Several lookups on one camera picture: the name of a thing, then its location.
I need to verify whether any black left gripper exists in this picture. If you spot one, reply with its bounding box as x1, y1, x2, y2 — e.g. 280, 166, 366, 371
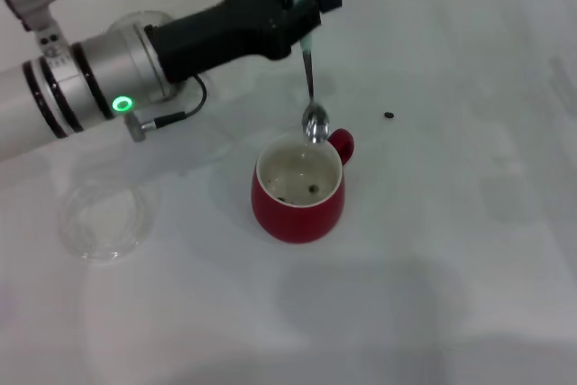
144, 0, 344, 85

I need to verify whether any blue-handled metal spoon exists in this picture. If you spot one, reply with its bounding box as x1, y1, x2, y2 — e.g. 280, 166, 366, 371
290, 0, 332, 145

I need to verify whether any red ceramic mug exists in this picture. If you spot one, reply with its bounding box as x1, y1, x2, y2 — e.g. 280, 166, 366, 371
251, 127, 358, 245

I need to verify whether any clear glass saucer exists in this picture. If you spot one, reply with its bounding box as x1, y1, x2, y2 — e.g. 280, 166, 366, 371
55, 179, 157, 265

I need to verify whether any clear double-wall glass cup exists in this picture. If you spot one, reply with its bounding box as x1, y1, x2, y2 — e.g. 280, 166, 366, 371
106, 9, 213, 102

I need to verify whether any left arm connector cable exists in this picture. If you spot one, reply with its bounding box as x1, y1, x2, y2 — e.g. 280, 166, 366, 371
123, 74, 208, 143

